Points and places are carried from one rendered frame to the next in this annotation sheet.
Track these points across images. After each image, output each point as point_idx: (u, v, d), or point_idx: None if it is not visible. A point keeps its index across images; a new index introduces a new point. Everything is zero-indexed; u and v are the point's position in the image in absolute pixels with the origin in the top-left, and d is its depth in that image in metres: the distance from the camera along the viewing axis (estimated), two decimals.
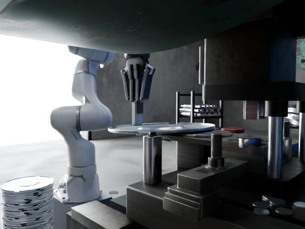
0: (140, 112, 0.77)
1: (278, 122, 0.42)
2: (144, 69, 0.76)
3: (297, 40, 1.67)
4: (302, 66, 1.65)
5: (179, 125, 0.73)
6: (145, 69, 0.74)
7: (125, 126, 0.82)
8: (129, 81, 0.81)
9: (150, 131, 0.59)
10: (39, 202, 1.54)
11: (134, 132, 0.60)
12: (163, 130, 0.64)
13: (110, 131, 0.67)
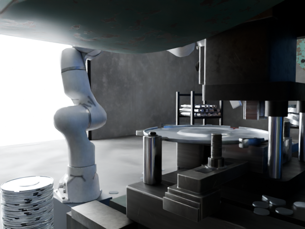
0: None
1: (278, 122, 0.42)
2: None
3: (297, 40, 1.67)
4: (302, 66, 1.65)
5: (211, 128, 0.67)
6: None
7: None
8: None
9: None
10: (39, 202, 1.54)
11: (261, 140, 0.51)
12: (243, 135, 0.59)
13: None
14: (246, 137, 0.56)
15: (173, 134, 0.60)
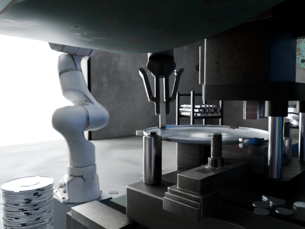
0: (169, 112, 0.71)
1: (278, 122, 0.42)
2: (171, 71, 0.75)
3: (297, 40, 1.67)
4: (302, 66, 1.65)
5: (197, 133, 0.58)
6: (178, 70, 0.74)
7: (253, 129, 0.68)
8: (148, 82, 0.74)
9: (156, 127, 0.71)
10: (39, 202, 1.54)
11: (166, 126, 0.74)
12: (170, 131, 0.66)
13: (198, 126, 0.76)
14: (171, 130, 0.69)
15: (234, 131, 0.65)
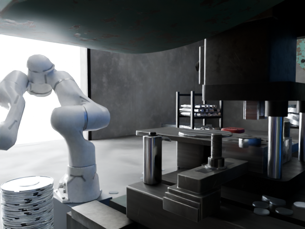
0: None
1: (278, 122, 0.42)
2: None
3: (297, 40, 1.67)
4: (302, 66, 1.65)
5: None
6: None
7: None
8: None
9: None
10: (39, 202, 1.54)
11: None
12: None
13: None
14: None
15: None
